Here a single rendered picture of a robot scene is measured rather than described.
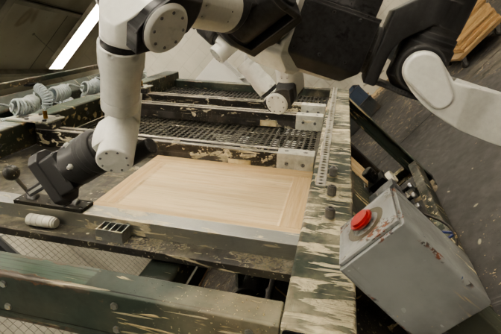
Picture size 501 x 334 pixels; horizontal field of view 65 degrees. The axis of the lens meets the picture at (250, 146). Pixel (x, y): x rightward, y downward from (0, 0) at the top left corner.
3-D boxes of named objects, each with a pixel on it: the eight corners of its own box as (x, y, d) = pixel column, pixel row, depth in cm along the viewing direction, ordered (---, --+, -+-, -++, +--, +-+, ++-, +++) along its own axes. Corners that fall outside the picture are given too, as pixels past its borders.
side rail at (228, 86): (329, 106, 261) (330, 89, 257) (175, 95, 284) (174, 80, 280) (329, 104, 268) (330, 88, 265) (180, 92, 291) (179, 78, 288)
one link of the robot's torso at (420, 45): (447, 44, 99) (402, 29, 100) (462, 48, 87) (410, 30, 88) (423, 92, 104) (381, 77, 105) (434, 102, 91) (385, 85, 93)
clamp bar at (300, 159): (312, 178, 130) (317, 107, 122) (10, 144, 154) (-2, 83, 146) (314, 168, 139) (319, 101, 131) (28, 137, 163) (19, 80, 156)
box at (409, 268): (498, 309, 52) (401, 219, 51) (426, 351, 57) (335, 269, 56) (471, 258, 63) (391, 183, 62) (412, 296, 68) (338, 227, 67)
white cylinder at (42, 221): (25, 227, 97) (53, 231, 95) (23, 216, 96) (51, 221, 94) (33, 221, 100) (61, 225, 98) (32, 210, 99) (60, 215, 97)
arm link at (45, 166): (13, 162, 75) (54, 135, 71) (48, 147, 84) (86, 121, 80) (51, 216, 77) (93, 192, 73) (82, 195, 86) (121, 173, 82)
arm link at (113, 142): (62, 168, 69) (107, 139, 65) (76, 127, 77) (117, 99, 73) (112, 197, 77) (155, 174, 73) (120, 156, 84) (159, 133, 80)
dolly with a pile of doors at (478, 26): (514, 25, 351) (481, -6, 349) (467, 69, 362) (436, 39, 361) (482, 31, 410) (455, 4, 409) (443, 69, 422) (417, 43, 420)
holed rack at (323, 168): (325, 187, 111) (326, 186, 111) (314, 186, 112) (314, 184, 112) (337, 88, 264) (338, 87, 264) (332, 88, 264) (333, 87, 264)
